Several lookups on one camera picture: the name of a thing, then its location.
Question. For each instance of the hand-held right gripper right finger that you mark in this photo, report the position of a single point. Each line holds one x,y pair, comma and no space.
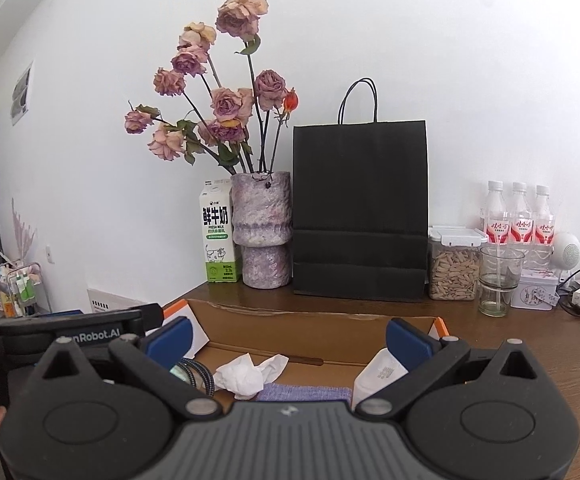
404,342

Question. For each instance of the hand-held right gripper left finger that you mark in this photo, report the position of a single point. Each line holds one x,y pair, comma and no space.
175,340

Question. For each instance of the white tissue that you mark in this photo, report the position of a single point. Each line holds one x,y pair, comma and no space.
240,377

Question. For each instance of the orange red cardboard box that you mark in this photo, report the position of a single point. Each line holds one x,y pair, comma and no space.
320,330

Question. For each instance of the clear seed jar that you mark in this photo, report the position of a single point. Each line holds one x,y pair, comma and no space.
452,275

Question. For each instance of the empty drinking glass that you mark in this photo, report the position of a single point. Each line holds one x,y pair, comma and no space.
499,305

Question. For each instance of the white green milk carton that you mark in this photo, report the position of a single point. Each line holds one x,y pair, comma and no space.
217,230

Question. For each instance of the purple mottled vase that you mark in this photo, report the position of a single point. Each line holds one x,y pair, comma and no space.
260,230

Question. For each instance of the white printed tin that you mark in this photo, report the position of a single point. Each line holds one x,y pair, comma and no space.
534,292

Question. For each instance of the black paper bag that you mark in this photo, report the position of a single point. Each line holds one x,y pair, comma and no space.
359,210

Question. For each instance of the red label water bottle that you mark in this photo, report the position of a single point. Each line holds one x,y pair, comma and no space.
520,222
543,225
494,220

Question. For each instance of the white round speaker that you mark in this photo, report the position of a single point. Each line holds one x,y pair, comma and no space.
567,252

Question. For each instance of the dried pink roses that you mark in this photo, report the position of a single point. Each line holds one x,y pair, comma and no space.
230,105

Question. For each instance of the white wall vent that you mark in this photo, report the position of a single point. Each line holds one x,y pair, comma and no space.
110,302

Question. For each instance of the white wall outlet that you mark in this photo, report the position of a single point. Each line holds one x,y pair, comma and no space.
49,254

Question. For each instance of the wall poster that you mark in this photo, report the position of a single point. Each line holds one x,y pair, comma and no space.
21,92

